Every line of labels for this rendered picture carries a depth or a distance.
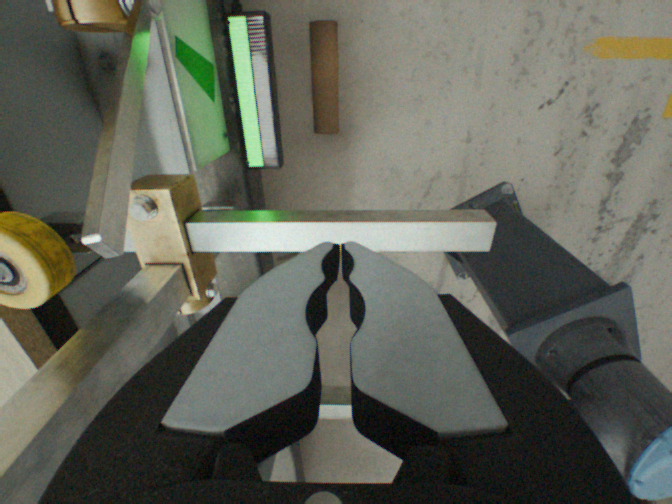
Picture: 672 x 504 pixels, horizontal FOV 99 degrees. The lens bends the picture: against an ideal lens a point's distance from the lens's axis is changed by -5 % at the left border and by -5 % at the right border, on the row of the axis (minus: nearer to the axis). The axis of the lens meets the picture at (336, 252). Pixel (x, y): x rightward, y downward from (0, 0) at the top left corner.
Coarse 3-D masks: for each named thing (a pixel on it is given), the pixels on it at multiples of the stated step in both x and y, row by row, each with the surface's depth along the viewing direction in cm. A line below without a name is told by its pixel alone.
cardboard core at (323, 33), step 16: (320, 32) 83; (336, 32) 85; (320, 48) 85; (336, 48) 87; (320, 64) 87; (336, 64) 88; (320, 80) 89; (336, 80) 90; (320, 96) 91; (336, 96) 92; (320, 112) 93; (336, 112) 94; (320, 128) 95; (336, 128) 97
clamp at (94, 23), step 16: (48, 0) 19; (64, 0) 18; (80, 0) 18; (96, 0) 18; (112, 0) 19; (64, 16) 18; (80, 16) 18; (96, 16) 18; (112, 16) 19; (96, 32) 22; (112, 32) 22
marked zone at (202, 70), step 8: (176, 40) 26; (176, 48) 26; (184, 48) 27; (192, 48) 28; (176, 56) 26; (184, 56) 27; (192, 56) 28; (200, 56) 30; (184, 64) 27; (192, 64) 28; (200, 64) 30; (208, 64) 32; (192, 72) 28; (200, 72) 30; (208, 72) 32; (200, 80) 30; (208, 80) 32; (208, 88) 32
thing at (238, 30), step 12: (240, 24) 32; (240, 36) 32; (240, 48) 33; (240, 60) 34; (240, 72) 34; (240, 84) 35; (252, 84) 35; (240, 96) 35; (252, 96) 35; (252, 108) 36; (252, 120) 37; (252, 132) 37; (252, 144) 38; (252, 156) 39
